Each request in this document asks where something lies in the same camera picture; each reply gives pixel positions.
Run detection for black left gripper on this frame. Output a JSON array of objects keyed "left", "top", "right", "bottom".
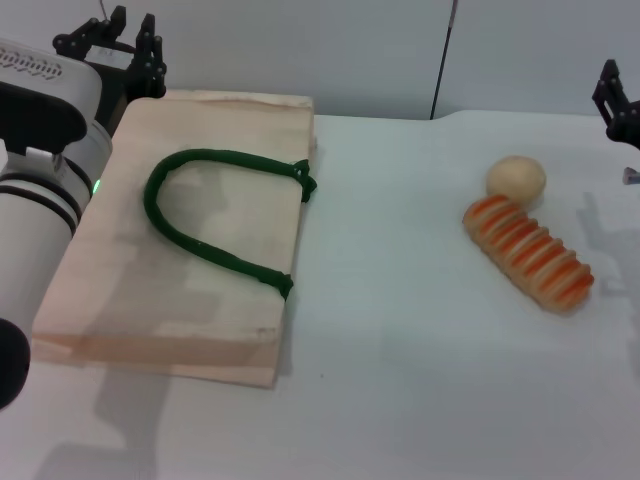
[{"left": 52, "top": 5, "right": 169, "bottom": 136}]

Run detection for beige tote bag green handles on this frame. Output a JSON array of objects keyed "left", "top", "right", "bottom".
[{"left": 30, "top": 89, "right": 319, "bottom": 390}]

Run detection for long orange striped bread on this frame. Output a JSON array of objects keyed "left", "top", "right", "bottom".
[{"left": 462, "top": 195, "right": 596, "bottom": 315}]

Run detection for round egg yolk pastry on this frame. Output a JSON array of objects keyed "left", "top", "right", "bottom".
[{"left": 485, "top": 155, "right": 547, "bottom": 209}]

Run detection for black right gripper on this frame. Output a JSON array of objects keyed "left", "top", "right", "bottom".
[{"left": 592, "top": 58, "right": 640, "bottom": 151}]

